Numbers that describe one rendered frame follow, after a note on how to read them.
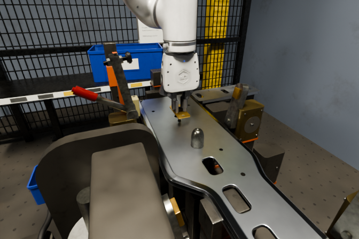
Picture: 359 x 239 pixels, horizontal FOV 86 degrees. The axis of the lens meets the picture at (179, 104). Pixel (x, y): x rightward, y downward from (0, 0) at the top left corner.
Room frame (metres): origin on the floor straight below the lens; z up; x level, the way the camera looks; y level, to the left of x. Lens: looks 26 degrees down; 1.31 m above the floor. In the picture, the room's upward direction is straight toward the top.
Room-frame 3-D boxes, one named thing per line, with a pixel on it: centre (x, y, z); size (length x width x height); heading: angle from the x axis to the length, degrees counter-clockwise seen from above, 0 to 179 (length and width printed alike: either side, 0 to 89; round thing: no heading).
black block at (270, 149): (0.39, -0.24, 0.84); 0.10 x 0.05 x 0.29; 111
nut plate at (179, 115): (0.51, 0.00, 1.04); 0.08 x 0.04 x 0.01; 21
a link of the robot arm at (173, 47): (0.51, 0.00, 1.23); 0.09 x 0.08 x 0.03; 111
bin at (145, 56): (0.88, 0.24, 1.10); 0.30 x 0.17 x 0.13; 103
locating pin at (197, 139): (0.39, -0.04, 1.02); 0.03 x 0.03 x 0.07
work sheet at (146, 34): (1.06, 0.11, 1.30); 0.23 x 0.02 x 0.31; 111
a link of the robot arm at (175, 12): (0.51, 0.00, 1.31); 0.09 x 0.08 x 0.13; 54
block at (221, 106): (0.65, -0.16, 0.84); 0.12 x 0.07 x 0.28; 111
